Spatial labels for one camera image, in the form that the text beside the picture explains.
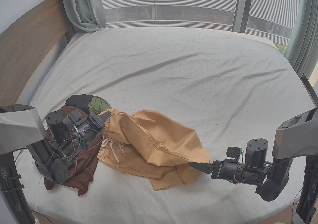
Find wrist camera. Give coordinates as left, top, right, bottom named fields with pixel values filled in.
left=68, top=110, right=87, bottom=125
left=226, top=147, right=242, bottom=162

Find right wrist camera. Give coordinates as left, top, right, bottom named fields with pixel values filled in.
left=226, top=147, right=242, bottom=162

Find brown garment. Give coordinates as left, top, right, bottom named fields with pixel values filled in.
left=44, top=105, right=103, bottom=196

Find green garment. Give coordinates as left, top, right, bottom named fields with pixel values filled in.
left=87, top=96, right=113, bottom=114

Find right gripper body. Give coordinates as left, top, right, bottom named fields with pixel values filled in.
left=211, top=160, right=246, bottom=184

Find bed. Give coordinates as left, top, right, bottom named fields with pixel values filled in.
left=0, top=0, right=318, bottom=224

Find black garment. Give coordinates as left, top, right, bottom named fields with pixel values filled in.
left=65, top=95, right=93, bottom=114

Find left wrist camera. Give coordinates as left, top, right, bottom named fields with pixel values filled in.
left=68, top=110, right=87, bottom=125

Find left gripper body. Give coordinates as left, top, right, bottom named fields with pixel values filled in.
left=74, top=112, right=106, bottom=151

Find tan shorts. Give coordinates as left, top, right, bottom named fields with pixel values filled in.
left=97, top=109, right=210, bottom=192

